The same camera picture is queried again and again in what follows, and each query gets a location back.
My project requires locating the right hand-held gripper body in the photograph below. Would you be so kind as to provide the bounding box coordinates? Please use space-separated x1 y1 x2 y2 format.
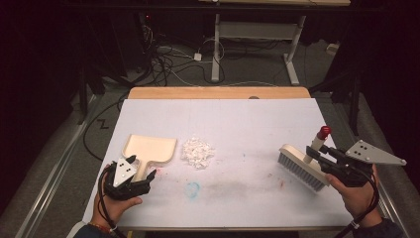
318 139 407 188

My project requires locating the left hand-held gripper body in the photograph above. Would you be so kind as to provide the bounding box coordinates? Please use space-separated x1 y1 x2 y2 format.
103 157 153 201

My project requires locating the cream brush with red-tipped handle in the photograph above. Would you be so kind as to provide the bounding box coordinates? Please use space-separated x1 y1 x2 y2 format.
277 125 333 192

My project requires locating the cream plastic dustpan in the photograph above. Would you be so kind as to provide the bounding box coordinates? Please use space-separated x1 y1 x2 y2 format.
122 133 178 183

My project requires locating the pile of white paper scraps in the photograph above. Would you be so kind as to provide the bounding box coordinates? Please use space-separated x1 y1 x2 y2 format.
180 136 216 170

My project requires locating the person's left hand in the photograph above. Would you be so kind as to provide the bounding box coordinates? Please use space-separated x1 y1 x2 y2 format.
91 166 144 229

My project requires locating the person's right hand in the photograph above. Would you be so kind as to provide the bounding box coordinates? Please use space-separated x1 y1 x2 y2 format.
326 164 384 229

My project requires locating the black stand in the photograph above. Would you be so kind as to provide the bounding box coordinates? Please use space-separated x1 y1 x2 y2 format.
309 67 365 137
76 63 107 126

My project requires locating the wooden table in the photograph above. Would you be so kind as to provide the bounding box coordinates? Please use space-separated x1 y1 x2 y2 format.
82 86 353 232

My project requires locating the left hand-held gripper black cable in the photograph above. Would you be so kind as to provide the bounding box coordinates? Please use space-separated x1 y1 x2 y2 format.
97 167 128 238

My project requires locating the hand-held gripper black cable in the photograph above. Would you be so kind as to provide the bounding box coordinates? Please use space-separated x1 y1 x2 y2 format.
97 167 128 238
342 172 380 238

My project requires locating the long black floor cable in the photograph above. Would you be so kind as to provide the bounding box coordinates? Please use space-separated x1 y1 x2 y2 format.
81 93 131 163

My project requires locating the right hand-held gripper black cable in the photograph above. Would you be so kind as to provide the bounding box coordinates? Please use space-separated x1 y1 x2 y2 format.
342 172 380 238

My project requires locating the metal floor rail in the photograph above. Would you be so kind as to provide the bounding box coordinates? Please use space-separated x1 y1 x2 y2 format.
14 94 102 238

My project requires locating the tangle of floor cables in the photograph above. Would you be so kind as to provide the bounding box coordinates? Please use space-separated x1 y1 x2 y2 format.
140 24 229 87

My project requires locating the white metal desk frame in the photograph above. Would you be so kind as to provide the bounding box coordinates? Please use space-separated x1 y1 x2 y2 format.
197 0 352 86

